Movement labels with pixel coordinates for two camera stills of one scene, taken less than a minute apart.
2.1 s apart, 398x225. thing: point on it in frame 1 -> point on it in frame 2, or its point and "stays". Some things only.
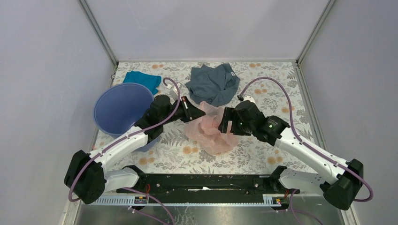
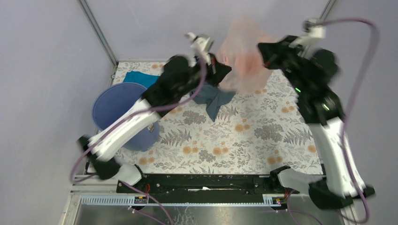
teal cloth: x=150 y=81 stays
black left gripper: x=190 y=111 -> x=216 y=71
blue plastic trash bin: x=118 y=107 stays
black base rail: x=205 y=185 stays
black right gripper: x=230 y=114 -> x=271 y=53
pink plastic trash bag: x=204 y=131 -> x=240 y=51
